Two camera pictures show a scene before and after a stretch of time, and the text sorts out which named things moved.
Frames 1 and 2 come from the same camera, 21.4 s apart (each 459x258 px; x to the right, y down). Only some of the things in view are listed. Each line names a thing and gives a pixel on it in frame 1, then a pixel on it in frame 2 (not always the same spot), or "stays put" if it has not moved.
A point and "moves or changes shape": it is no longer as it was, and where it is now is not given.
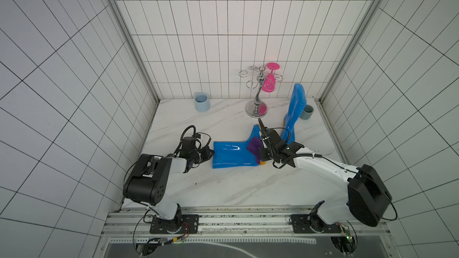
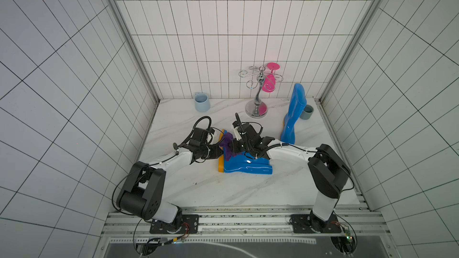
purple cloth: [253, 147] moves or changes shape
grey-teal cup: [306, 112] stays put
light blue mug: [201, 102] stays put
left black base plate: [183, 224] stays put
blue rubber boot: [235, 154] moves or changes shape
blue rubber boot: [297, 101] stays put
